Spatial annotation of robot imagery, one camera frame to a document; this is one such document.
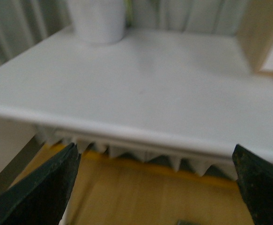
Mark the wooden drawer cabinet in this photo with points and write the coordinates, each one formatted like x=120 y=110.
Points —
x=255 y=34

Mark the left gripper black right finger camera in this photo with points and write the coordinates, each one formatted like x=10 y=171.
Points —
x=255 y=182

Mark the grey curtain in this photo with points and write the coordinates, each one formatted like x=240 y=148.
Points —
x=25 y=23

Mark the white plant pot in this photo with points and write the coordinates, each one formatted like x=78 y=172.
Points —
x=98 y=21

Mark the grey metal table leg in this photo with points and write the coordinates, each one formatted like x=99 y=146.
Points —
x=19 y=163

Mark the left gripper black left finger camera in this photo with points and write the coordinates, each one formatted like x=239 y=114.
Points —
x=41 y=197

